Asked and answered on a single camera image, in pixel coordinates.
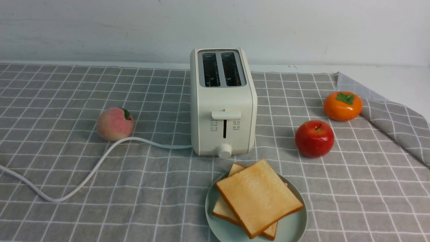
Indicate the white two-slot toaster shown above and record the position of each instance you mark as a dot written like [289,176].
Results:
[223,102]

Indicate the grey checked tablecloth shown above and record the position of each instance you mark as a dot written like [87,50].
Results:
[366,189]

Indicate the pink peach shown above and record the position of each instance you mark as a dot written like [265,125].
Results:
[115,123]

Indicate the orange persimmon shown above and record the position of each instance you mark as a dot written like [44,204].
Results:
[342,106]

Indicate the light green plate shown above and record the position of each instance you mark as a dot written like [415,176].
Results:
[290,228]

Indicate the red apple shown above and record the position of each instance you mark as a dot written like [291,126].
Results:
[314,138]

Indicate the toast slice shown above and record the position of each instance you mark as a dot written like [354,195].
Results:
[254,198]
[255,204]

